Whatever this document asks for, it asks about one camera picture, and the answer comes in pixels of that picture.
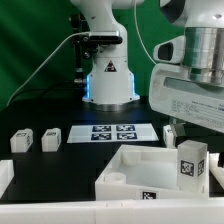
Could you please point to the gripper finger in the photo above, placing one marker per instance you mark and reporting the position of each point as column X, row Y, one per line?
column 221, row 160

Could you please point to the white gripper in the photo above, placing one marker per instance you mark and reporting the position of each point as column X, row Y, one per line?
column 171, row 92

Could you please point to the white square tabletop part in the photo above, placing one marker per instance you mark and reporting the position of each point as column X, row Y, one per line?
column 144, row 173

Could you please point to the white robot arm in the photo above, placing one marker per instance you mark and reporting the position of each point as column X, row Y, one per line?
column 110, row 84

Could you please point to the white sheet with markers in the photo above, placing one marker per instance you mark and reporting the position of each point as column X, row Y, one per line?
column 112, row 133

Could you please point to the white right wall fixture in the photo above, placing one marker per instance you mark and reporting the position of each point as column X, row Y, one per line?
column 217, row 172

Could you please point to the white wall fixture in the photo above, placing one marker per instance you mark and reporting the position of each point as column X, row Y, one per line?
column 6, row 175
column 217, row 172
column 160, row 211

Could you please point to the white front wall fixture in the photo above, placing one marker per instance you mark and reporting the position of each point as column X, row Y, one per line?
column 160, row 211

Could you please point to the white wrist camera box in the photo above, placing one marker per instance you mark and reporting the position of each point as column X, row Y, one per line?
column 171, row 51

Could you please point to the black camera stand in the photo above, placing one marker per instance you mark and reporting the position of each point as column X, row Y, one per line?
column 82, row 51

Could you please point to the white left wall fixture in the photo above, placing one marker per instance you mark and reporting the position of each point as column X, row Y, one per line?
column 6, row 175

